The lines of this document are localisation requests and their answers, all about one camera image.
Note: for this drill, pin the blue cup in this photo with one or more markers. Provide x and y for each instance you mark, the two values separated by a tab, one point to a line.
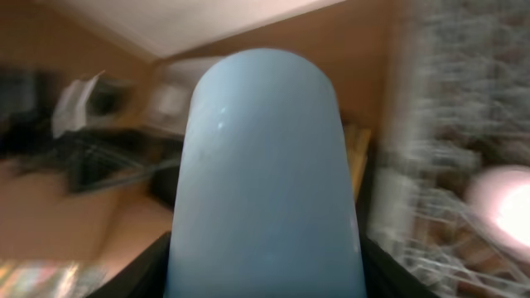
264	203

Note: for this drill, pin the wooden chopstick left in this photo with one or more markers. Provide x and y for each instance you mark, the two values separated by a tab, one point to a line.
355	146

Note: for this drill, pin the pink cup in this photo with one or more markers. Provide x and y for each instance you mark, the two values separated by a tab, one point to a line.
499	199

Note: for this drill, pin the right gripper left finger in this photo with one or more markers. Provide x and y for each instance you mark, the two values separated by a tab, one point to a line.
144	277

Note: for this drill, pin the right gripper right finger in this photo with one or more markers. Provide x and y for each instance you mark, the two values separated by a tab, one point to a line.
385	278

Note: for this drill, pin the grey dishwasher rack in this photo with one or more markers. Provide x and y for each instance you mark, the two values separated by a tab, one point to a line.
458	104

